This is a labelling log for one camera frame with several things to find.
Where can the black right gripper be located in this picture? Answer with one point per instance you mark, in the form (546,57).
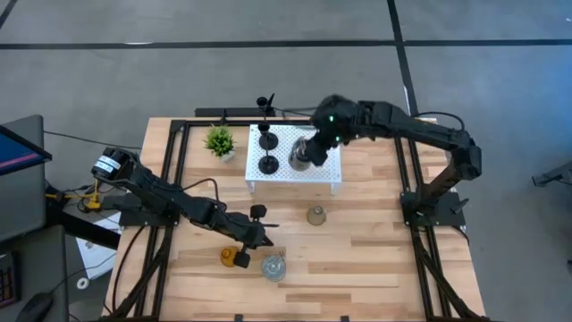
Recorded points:
(335,118)

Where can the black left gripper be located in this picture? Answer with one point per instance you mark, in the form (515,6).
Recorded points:
(243,230)

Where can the clear glass holder orange tag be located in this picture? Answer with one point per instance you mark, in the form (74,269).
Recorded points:
(297,163)

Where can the clear glass candle holder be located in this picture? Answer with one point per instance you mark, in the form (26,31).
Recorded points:
(273,268)

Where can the amber glass candle holder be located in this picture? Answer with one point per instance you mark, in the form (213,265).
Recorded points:
(227,256)

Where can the black metal candlestick holder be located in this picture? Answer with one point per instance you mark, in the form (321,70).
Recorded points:
(268,141)
(268,165)

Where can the smoky olive glass candle holder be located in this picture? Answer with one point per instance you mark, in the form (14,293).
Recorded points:
(316,216)

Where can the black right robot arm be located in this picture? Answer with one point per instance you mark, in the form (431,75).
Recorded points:
(424,129)

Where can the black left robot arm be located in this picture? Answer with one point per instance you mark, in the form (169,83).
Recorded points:
(179,201)

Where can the white perforated metal shelf riser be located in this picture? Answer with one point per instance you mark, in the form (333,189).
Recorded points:
(330,175)

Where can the small green plant white pot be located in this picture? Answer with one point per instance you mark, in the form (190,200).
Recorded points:
(220,141)

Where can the white paper sheet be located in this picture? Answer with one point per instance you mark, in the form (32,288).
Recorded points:
(96,257)

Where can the black stand leg beam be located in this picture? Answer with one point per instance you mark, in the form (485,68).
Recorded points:
(85,228)

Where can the white tape roll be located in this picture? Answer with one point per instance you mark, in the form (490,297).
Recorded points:
(78,283)

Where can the dark desk top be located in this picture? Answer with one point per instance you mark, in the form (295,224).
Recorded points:
(40,268)

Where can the black stand foot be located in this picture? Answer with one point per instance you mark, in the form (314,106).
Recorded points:
(549,178)

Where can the black computer mouse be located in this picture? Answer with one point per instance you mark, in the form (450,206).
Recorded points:
(35,308)

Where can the grey side table top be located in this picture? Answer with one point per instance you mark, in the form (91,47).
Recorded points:
(22,201)

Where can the dark monitor blue screen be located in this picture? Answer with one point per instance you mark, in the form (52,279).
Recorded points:
(18,152)

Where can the black keyboard coloured keys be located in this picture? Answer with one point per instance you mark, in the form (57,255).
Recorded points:
(6,282)

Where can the black aluminium table frame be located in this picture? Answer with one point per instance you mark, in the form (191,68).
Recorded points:
(205,122)

